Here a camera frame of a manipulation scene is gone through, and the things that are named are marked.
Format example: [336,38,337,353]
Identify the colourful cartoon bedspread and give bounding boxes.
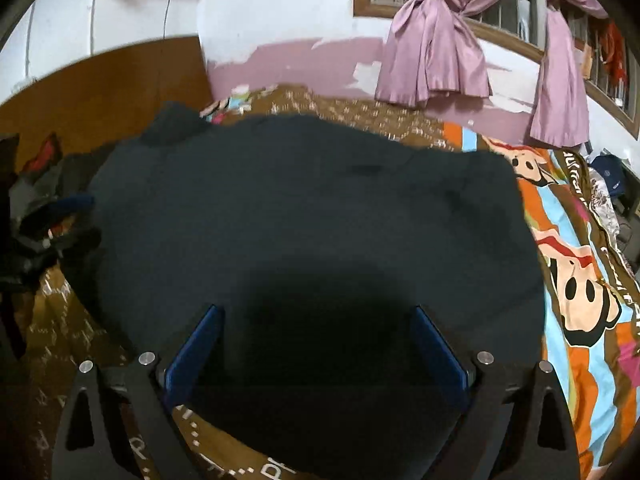
[1,86,639,479]

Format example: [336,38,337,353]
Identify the red hanging tassel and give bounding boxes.
[599,21,627,87]

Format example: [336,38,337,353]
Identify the left pink curtain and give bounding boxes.
[375,0,499,108]

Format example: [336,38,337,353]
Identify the black jacket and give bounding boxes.
[82,103,544,479]

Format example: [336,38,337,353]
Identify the dark blue cap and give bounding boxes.
[590,154,626,198]

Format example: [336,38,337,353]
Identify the wooden headboard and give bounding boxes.
[1,36,213,168]

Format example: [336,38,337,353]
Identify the right pink curtain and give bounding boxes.
[529,0,608,148]

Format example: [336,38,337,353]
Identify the pink curtain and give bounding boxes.
[375,0,499,108]
[529,0,608,148]

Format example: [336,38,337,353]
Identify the dark clothes pile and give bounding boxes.
[1,133,117,246]

